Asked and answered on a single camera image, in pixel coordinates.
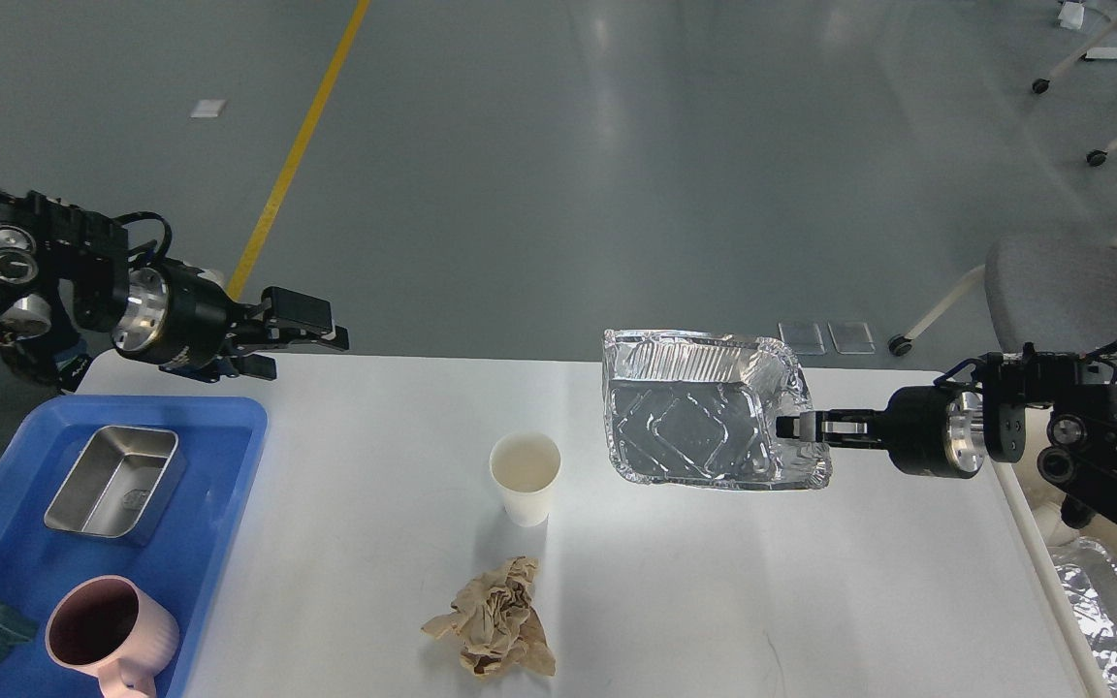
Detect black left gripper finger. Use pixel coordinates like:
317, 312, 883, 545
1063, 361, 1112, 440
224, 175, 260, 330
244, 286, 350, 352
206, 353, 276, 381

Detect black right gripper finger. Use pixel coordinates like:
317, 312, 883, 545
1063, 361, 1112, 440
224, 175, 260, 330
776, 408, 887, 451

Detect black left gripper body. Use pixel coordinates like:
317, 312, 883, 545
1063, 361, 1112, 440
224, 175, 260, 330
111, 262, 245, 374

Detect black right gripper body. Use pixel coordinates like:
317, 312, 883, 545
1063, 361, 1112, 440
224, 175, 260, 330
886, 385, 989, 480

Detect aluminium foil tray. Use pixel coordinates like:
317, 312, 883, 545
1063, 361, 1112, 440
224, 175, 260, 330
602, 329, 834, 493

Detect stainless steel tray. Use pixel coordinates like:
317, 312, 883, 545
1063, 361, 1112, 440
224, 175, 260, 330
42, 426, 187, 547

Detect white paper cup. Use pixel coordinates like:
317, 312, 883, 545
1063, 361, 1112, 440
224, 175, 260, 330
488, 431, 562, 527

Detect pink mug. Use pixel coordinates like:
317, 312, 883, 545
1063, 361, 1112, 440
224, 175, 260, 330
44, 575, 180, 697

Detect brown paper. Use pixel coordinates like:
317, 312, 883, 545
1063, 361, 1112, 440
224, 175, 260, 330
421, 555, 556, 680

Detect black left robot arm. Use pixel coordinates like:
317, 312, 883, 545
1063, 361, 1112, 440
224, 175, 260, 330
0, 189, 350, 383

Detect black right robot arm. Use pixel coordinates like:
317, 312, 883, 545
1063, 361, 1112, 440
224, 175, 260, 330
773, 340, 1117, 527

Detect cream plastic bin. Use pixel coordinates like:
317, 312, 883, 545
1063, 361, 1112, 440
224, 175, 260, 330
990, 408, 1117, 697

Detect grey office chair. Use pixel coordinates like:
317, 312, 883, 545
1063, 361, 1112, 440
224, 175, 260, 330
888, 235, 1117, 357

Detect blue plastic bin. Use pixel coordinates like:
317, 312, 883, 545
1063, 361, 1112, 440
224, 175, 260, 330
0, 395, 268, 697

